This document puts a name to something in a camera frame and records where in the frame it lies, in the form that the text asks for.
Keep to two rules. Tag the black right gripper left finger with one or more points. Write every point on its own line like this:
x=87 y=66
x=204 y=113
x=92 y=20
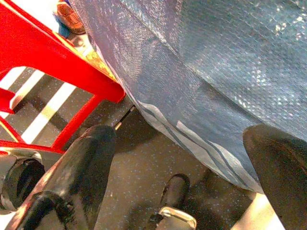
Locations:
x=81 y=167

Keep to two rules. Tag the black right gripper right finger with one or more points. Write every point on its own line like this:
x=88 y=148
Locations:
x=283 y=167

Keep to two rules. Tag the blue-grey striped cloth garment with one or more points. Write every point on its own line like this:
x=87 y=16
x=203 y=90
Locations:
x=192 y=60

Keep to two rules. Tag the silver black robot leg joint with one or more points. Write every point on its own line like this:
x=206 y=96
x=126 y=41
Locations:
x=21 y=179

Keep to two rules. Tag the thin black rod metal tip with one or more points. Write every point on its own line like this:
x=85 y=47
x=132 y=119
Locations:
x=124 y=118

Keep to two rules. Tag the yellow patterned chair seat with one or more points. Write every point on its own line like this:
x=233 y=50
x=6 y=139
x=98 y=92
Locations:
x=100 y=63

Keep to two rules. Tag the person's blue trouser leg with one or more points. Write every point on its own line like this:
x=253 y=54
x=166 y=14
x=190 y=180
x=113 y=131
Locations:
x=62 y=27

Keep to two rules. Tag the brown shoe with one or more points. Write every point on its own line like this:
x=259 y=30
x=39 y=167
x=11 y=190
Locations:
x=70 y=19

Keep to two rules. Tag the red metal chair frame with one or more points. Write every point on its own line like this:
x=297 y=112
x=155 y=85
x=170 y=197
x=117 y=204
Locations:
x=31 y=45

